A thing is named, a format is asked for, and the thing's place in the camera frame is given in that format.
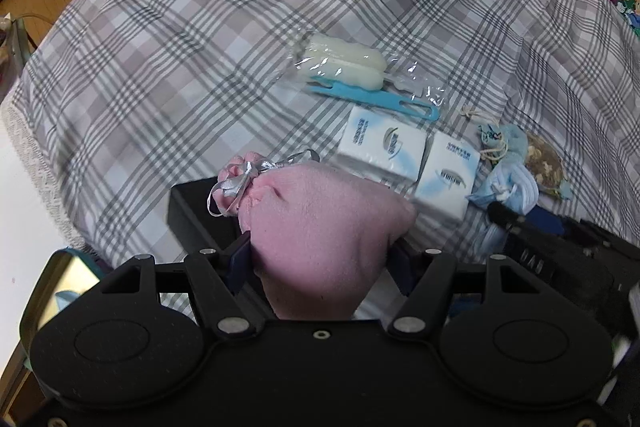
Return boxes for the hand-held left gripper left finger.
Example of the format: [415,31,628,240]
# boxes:
[80,231,266,340]

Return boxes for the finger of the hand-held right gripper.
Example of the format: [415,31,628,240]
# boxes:
[487,201,528,232]
[527,206,568,237]

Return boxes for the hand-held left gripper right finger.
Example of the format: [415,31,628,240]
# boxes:
[385,241,557,339]

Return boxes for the blue face mask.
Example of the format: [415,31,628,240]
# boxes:
[467,162,541,253]

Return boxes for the pink drawstring pouch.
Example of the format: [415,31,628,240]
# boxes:
[207,149,417,322]

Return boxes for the gold metal tin tray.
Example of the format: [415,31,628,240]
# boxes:
[20,251,108,348]

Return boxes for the camouflage fabric pouch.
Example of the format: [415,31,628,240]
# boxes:
[522,134,568,198]

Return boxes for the black triangular box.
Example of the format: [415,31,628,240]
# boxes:
[167,179,251,265]

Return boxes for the white tissue packet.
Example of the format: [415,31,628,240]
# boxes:
[336,106,432,188]
[414,130,481,225]

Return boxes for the blue plastic fork tool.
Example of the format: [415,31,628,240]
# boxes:
[309,76,441,122]

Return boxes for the white brushes in plastic bag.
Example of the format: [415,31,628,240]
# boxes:
[282,29,446,108]

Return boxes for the grey plaid blanket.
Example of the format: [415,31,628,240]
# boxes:
[10,0,640,278]

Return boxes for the small blue string pouch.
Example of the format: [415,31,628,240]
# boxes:
[460,104,528,165]

